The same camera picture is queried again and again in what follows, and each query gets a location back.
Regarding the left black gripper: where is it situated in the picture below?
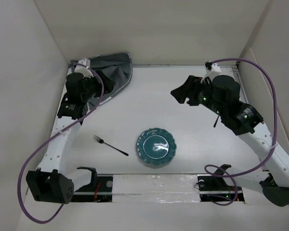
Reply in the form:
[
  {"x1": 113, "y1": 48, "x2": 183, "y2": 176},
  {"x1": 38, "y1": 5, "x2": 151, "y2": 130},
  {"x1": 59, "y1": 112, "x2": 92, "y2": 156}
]
[{"x1": 81, "y1": 70, "x2": 115, "y2": 103}]

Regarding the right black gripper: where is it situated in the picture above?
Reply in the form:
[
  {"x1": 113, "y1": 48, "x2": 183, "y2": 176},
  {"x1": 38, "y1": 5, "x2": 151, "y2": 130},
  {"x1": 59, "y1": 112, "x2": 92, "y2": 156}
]
[{"x1": 170, "y1": 75, "x2": 226, "y2": 116}]

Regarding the grey striped placemat cloth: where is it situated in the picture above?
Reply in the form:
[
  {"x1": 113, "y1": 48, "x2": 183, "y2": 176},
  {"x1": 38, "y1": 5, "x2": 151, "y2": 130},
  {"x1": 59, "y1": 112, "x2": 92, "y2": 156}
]
[{"x1": 70, "y1": 52, "x2": 133, "y2": 108}]

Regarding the black spoon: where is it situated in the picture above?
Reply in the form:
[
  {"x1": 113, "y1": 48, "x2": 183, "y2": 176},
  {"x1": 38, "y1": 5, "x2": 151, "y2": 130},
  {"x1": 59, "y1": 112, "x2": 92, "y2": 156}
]
[{"x1": 213, "y1": 115, "x2": 219, "y2": 128}]

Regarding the black fork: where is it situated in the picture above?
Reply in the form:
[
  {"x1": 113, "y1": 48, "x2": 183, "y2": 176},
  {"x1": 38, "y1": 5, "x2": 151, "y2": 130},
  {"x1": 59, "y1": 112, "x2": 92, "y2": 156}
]
[{"x1": 93, "y1": 135, "x2": 129, "y2": 156}]

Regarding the teal scalloped plate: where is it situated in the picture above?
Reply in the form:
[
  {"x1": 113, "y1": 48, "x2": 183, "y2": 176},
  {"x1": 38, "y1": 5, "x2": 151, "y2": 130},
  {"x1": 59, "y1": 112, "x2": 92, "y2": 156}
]
[{"x1": 135, "y1": 128, "x2": 177, "y2": 167}]

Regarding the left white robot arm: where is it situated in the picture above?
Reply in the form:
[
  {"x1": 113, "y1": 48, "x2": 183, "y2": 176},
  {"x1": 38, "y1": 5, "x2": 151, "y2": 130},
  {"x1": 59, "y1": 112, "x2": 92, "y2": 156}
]
[{"x1": 26, "y1": 70, "x2": 115, "y2": 204}]

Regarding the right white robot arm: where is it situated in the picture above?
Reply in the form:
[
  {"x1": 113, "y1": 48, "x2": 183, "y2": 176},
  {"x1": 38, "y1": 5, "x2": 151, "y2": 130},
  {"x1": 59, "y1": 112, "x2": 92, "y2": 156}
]
[{"x1": 171, "y1": 75, "x2": 289, "y2": 207}]

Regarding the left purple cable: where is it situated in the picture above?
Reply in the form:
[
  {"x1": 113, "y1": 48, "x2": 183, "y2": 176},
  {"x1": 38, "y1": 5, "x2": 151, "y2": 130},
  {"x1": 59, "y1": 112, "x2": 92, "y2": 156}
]
[{"x1": 17, "y1": 63, "x2": 105, "y2": 223}]

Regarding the purple cable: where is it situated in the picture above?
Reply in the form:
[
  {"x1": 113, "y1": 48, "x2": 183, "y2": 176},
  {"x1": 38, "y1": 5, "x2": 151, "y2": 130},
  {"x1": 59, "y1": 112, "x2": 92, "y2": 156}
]
[
  {"x1": 204, "y1": 58, "x2": 279, "y2": 205},
  {"x1": 17, "y1": 63, "x2": 105, "y2": 223}
]

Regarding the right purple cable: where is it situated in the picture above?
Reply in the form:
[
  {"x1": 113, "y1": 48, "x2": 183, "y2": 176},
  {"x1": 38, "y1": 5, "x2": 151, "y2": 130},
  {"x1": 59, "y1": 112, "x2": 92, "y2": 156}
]
[{"x1": 204, "y1": 58, "x2": 279, "y2": 205}]

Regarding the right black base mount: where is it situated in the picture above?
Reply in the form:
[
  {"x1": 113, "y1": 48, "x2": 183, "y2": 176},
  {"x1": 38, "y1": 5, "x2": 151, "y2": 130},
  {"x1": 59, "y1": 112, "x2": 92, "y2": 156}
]
[{"x1": 194, "y1": 174, "x2": 245, "y2": 203}]

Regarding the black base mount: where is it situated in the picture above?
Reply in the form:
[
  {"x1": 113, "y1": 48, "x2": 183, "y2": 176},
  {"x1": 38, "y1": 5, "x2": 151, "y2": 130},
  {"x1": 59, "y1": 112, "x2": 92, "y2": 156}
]
[
  {"x1": 71, "y1": 175, "x2": 113, "y2": 203},
  {"x1": 194, "y1": 174, "x2": 245, "y2": 203}
]

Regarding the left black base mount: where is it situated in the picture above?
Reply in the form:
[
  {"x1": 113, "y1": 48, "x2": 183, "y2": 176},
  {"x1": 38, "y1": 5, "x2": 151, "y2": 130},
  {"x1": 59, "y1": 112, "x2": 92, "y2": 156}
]
[{"x1": 71, "y1": 175, "x2": 113, "y2": 203}]

